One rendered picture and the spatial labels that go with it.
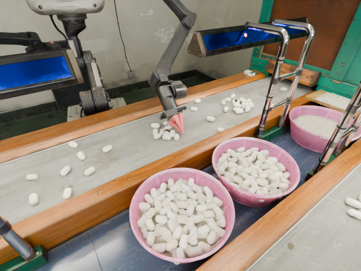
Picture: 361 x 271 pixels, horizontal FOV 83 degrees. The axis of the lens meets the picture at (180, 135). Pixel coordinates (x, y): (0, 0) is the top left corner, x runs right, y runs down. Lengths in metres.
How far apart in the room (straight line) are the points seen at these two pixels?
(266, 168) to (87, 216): 0.56
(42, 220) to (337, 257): 0.69
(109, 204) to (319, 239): 0.53
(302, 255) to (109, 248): 0.46
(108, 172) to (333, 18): 1.20
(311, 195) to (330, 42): 0.86
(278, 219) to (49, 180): 0.66
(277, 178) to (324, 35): 0.85
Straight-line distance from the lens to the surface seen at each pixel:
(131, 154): 0.75
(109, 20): 2.81
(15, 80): 0.54
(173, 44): 1.00
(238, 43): 0.79
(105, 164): 0.74
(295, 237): 0.61
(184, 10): 1.21
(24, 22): 2.69
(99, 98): 1.11
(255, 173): 0.70
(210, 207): 0.59
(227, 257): 0.51
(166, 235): 0.55
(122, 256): 0.61
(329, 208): 0.71
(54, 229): 0.63
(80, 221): 0.64
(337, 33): 1.31
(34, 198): 0.70
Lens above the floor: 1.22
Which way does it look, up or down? 36 degrees down
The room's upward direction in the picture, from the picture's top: straight up
